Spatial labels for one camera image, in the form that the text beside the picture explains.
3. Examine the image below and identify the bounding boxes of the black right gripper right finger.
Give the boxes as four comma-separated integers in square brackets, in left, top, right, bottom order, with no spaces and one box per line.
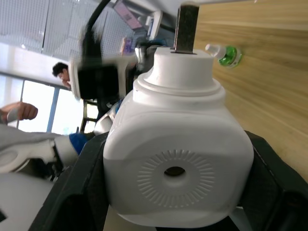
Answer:
[242,129,308,231]

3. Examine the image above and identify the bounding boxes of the green liquid bottle white cap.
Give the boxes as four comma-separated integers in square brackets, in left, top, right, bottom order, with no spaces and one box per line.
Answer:
[205,43,243,69]

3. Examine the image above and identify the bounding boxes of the silver robot torso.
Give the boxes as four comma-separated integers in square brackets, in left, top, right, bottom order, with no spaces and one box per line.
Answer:
[0,172,52,231]

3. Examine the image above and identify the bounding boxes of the bare bystander hand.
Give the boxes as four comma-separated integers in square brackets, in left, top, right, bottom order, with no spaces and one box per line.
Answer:
[6,102,39,122]

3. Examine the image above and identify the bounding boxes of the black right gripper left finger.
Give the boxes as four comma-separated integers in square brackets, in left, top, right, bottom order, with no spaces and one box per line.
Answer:
[28,131,111,231]

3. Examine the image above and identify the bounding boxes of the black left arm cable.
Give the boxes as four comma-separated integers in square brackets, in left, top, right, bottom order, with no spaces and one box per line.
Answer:
[81,0,114,62]

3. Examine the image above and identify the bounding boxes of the person with dark hair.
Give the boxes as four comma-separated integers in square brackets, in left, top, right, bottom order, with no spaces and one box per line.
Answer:
[52,62,72,89]

